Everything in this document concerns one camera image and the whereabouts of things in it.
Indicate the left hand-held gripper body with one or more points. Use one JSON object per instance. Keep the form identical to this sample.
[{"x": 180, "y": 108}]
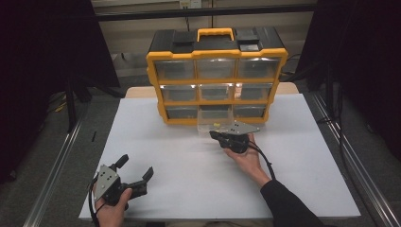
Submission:
[{"x": 108, "y": 183}]

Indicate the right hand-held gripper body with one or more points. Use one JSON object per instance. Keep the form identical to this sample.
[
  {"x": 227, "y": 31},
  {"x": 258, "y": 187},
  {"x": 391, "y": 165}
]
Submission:
[{"x": 238, "y": 127}]

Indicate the single small clear drawer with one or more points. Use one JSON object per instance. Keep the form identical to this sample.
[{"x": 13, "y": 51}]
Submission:
[{"x": 206, "y": 121}]

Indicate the yellow black drawer organizer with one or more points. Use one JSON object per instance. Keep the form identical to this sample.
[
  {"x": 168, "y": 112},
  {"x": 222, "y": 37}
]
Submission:
[{"x": 214, "y": 80}]

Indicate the person's left hand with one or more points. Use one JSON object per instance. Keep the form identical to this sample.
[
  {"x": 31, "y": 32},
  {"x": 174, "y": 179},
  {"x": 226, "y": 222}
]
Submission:
[{"x": 110, "y": 217}]

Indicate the person's right hand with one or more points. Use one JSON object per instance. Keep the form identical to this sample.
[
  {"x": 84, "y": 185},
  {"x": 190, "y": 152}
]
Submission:
[{"x": 249, "y": 162}]

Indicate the white table sheet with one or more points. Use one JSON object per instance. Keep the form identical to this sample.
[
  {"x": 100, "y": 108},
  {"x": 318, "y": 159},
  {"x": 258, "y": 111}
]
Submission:
[{"x": 176, "y": 195}]

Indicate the small black pen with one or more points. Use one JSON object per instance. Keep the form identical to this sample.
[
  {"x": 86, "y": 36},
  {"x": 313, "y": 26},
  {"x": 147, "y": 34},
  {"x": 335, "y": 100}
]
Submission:
[{"x": 93, "y": 136}]

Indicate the wooden table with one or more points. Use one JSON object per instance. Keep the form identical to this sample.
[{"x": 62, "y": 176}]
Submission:
[{"x": 138, "y": 92}]

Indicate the black metal stand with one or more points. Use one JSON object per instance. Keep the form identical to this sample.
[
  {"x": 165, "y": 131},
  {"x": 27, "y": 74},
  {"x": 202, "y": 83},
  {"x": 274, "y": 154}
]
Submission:
[
  {"x": 71, "y": 107},
  {"x": 330, "y": 94}
]

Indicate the grid of transparent organizer drawers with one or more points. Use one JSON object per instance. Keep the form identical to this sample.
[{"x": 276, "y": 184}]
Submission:
[{"x": 175, "y": 70}]

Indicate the black horizontal bar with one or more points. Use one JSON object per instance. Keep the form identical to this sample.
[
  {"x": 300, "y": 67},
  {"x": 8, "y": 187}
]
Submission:
[{"x": 205, "y": 12}]

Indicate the black curtain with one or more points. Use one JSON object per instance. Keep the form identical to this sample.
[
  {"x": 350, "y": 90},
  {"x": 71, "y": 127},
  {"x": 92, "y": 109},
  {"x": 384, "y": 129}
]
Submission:
[
  {"x": 38, "y": 63},
  {"x": 362, "y": 63}
]

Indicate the metal floor rail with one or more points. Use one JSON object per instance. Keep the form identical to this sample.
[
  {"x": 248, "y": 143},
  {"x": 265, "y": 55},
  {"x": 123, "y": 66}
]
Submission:
[
  {"x": 362, "y": 176},
  {"x": 53, "y": 176}
]

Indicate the white wall outlet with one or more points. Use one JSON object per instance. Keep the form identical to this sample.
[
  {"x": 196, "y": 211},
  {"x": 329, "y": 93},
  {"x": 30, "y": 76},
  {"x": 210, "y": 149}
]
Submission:
[{"x": 190, "y": 3}]

